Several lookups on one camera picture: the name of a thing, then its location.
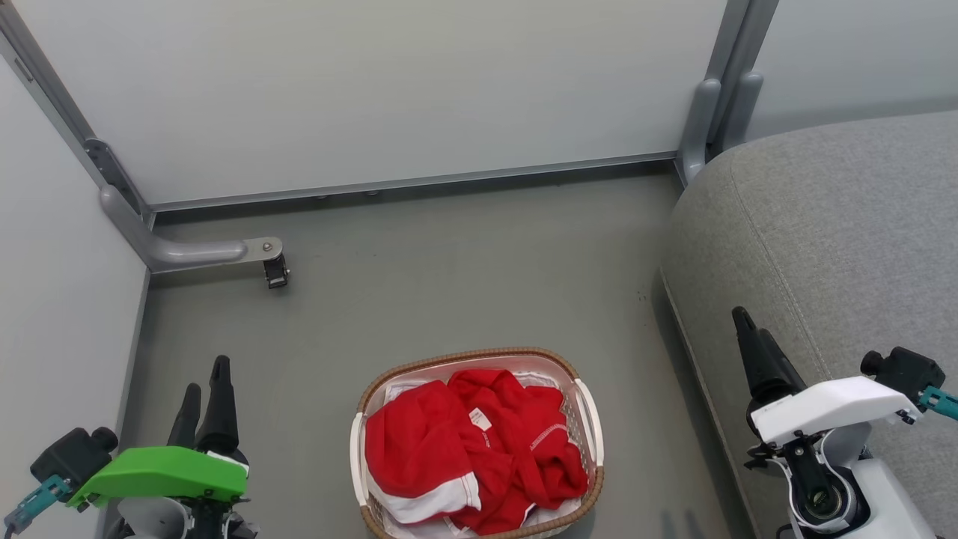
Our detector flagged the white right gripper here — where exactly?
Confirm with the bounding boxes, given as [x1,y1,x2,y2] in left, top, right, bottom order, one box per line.
[732,306,924,480]

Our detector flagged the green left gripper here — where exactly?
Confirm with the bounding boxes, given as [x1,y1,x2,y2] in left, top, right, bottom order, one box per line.
[66,356,259,539]

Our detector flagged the red and white garment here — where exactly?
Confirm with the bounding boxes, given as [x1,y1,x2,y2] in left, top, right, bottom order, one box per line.
[365,368,591,536]

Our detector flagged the grey fabric sofa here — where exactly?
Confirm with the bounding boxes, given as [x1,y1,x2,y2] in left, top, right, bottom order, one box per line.
[660,111,958,539]

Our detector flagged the grey partition foot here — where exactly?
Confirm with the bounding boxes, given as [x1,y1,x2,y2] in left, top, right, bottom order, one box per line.
[99,184,284,274]

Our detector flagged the white woven laundry basket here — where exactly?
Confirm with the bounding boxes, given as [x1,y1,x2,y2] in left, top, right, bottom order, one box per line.
[350,347,605,539]

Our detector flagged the grey double partition post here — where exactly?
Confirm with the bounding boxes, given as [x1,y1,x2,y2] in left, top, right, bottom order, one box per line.
[676,0,781,186]

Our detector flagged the grey partition base rail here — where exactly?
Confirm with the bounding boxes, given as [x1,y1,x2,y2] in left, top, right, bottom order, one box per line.
[148,152,680,215]

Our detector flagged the grey partition corner post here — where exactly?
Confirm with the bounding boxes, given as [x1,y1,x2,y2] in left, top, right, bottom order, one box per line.
[0,0,154,225]

